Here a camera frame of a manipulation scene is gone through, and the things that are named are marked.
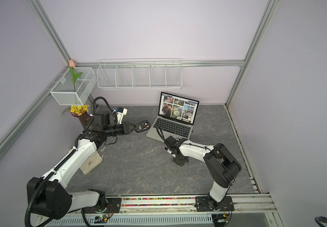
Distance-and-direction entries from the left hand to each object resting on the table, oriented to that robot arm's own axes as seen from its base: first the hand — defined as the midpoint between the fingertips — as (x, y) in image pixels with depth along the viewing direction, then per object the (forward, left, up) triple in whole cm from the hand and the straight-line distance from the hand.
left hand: (138, 127), depth 76 cm
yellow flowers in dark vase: (+17, +37, -3) cm, 41 cm away
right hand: (-8, -26, -24) cm, 36 cm away
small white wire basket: (+20, +42, +10) cm, 47 cm away
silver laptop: (+23, -25, -22) cm, 40 cm away
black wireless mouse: (+1, -2, -2) cm, 3 cm away
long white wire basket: (+42, 0, +5) cm, 43 cm away
